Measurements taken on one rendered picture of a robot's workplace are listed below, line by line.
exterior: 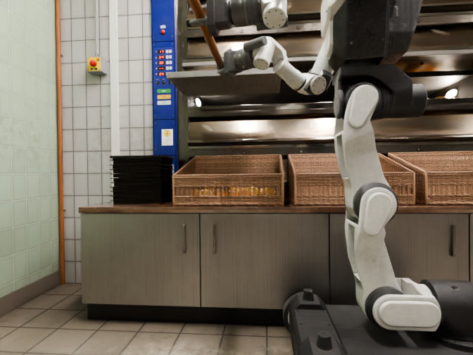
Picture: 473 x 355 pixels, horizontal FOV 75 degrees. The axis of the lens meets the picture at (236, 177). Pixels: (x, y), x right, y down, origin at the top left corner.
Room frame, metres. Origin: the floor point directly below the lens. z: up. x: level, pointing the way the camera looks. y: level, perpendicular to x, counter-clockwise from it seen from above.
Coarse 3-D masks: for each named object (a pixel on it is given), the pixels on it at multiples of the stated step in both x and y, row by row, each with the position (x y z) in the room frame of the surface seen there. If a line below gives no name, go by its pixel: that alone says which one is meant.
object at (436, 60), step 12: (288, 60) 1.82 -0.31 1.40; (300, 60) 1.81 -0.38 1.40; (312, 60) 1.80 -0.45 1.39; (408, 60) 1.79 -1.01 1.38; (420, 60) 1.79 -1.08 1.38; (432, 60) 1.79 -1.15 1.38; (444, 60) 1.79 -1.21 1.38; (456, 60) 1.79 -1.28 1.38; (468, 60) 1.79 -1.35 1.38; (408, 72) 1.93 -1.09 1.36
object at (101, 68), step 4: (96, 56) 2.01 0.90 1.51; (100, 56) 2.01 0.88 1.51; (88, 60) 2.01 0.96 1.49; (100, 60) 2.00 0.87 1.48; (104, 60) 2.04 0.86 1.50; (88, 64) 2.01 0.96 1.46; (96, 64) 2.01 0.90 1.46; (100, 64) 2.00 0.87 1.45; (104, 64) 2.04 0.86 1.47; (88, 68) 2.01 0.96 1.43; (92, 68) 2.01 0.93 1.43; (96, 68) 2.01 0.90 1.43; (100, 68) 2.00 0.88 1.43; (104, 68) 2.04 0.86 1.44; (88, 72) 2.02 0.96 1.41; (92, 72) 2.02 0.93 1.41; (96, 72) 2.02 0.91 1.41; (100, 72) 2.02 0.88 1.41; (104, 72) 2.04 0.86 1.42
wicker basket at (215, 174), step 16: (192, 160) 1.88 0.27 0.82; (208, 160) 1.98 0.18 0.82; (224, 160) 1.96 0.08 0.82; (256, 160) 1.94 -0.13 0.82; (272, 160) 1.92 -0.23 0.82; (176, 176) 1.53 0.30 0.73; (192, 176) 1.52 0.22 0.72; (208, 176) 1.51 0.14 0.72; (224, 176) 1.50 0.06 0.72; (240, 176) 1.49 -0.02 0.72; (256, 176) 1.48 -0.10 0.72; (272, 176) 1.47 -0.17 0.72; (176, 192) 1.56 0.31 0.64; (208, 192) 1.51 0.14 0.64; (240, 192) 1.49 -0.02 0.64; (272, 192) 1.48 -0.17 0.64
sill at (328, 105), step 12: (192, 108) 2.02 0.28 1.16; (204, 108) 2.01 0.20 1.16; (216, 108) 2.01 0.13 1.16; (228, 108) 2.00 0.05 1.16; (240, 108) 1.99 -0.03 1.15; (252, 108) 1.98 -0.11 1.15; (264, 108) 1.98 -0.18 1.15; (276, 108) 1.97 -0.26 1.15; (288, 108) 1.96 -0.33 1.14; (300, 108) 1.96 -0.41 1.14; (312, 108) 1.95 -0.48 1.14
